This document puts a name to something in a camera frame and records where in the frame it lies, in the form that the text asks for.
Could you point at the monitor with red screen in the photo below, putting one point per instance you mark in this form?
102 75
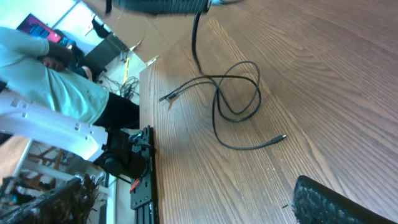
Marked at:
34 27

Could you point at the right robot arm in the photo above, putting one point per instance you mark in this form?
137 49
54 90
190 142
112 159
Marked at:
23 117

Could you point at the white wooden furniture frame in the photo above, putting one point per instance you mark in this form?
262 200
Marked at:
22 158

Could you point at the person in green shirt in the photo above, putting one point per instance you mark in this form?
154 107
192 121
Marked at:
37 69

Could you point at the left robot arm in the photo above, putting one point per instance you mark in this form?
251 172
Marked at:
158 7

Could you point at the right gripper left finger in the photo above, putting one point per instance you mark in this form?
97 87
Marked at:
71 202

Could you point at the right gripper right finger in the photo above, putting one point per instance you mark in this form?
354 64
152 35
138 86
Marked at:
315 203

